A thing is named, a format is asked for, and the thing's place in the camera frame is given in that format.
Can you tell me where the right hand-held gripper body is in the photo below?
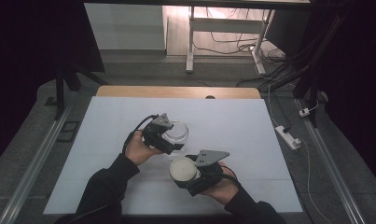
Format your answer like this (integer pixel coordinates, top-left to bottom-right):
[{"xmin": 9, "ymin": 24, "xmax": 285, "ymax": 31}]
[{"xmin": 188, "ymin": 149, "xmax": 230, "ymax": 197}]

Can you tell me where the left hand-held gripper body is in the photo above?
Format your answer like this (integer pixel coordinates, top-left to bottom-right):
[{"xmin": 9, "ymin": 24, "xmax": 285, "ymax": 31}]
[{"xmin": 141, "ymin": 112, "xmax": 174, "ymax": 149}]

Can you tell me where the cream jar lid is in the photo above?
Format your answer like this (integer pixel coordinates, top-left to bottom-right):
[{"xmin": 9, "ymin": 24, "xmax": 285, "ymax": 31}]
[{"xmin": 169, "ymin": 156, "xmax": 199, "ymax": 183}]

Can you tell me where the clear glass jar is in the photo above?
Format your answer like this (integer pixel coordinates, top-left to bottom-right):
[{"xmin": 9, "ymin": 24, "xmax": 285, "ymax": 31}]
[{"xmin": 161, "ymin": 119, "xmax": 189, "ymax": 157}]

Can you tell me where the person's right hand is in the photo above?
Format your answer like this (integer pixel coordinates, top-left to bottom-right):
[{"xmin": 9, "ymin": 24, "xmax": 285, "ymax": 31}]
[{"xmin": 201, "ymin": 161, "xmax": 240, "ymax": 205}]

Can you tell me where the person's left hand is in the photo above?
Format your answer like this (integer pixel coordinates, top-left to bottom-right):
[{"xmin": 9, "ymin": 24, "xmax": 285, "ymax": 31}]
[{"xmin": 124, "ymin": 130, "xmax": 165, "ymax": 166}]

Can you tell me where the wooden table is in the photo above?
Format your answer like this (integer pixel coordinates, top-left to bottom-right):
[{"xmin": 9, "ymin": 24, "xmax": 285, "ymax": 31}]
[{"xmin": 95, "ymin": 85, "xmax": 262, "ymax": 101}]

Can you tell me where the white table mat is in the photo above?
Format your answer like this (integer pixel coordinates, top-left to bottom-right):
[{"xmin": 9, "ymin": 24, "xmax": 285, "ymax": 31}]
[{"xmin": 43, "ymin": 95, "xmax": 303, "ymax": 217}]

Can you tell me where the white power strip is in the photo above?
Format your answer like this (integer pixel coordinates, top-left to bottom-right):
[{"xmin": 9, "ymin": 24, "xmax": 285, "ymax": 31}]
[{"xmin": 274, "ymin": 125, "xmax": 302, "ymax": 151}]

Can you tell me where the black metal stand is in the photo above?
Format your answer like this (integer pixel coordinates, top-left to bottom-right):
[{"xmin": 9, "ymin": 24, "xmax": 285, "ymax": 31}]
[
  {"xmin": 53, "ymin": 59, "xmax": 110, "ymax": 120},
  {"xmin": 259, "ymin": 15, "xmax": 345, "ymax": 129}
]

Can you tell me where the white cabinet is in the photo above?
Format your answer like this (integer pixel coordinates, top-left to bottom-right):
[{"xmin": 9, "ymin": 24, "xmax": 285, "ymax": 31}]
[{"xmin": 84, "ymin": 3, "xmax": 166, "ymax": 50}]

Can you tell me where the dark curtain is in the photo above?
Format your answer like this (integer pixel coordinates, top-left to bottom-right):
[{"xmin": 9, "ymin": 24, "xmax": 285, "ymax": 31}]
[
  {"xmin": 310, "ymin": 0, "xmax": 376, "ymax": 188},
  {"xmin": 0, "ymin": 0, "xmax": 105, "ymax": 169}
]

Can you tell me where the left hand-held gripper cable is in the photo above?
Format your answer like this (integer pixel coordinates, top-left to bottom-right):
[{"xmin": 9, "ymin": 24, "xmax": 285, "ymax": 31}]
[{"xmin": 122, "ymin": 114, "xmax": 159, "ymax": 155}]

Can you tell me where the hand-held gripper cable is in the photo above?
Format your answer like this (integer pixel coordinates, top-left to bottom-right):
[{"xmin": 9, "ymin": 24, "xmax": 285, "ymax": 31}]
[
  {"xmin": 122, "ymin": 114, "xmax": 159, "ymax": 155},
  {"xmin": 221, "ymin": 164, "xmax": 241, "ymax": 188}
]

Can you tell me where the right hand-held gripper cable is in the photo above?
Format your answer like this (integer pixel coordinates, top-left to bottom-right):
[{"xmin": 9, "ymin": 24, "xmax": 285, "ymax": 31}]
[{"xmin": 221, "ymin": 164, "xmax": 241, "ymax": 188}]

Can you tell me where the black rectangular frame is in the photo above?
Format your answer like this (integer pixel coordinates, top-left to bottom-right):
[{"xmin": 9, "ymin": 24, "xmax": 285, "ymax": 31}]
[{"xmin": 57, "ymin": 120, "xmax": 80, "ymax": 144}]

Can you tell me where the long white cable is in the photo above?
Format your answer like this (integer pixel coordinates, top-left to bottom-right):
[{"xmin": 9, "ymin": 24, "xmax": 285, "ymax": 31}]
[{"xmin": 300, "ymin": 138, "xmax": 328, "ymax": 224}]

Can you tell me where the tangle of black cables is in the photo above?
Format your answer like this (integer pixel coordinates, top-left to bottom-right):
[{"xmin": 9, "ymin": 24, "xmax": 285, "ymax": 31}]
[{"xmin": 193, "ymin": 7, "xmax": 286, "ymax": 64}]

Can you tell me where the aluminium rail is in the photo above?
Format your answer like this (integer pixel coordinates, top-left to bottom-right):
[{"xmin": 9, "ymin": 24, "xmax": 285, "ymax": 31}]
[
  {"xmin": 296, "ymin": 99, "xmax": 366, "ymax": 224},
  {"xmin": 0, "ymin": 102, "xmax": 73, "ymax": 224}
]

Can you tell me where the white desk frame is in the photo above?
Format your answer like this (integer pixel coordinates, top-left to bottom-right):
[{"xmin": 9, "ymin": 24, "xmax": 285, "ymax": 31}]
[{"xmin": 185, "ymin": 6, "xmax": 275, "ymax": 76}]

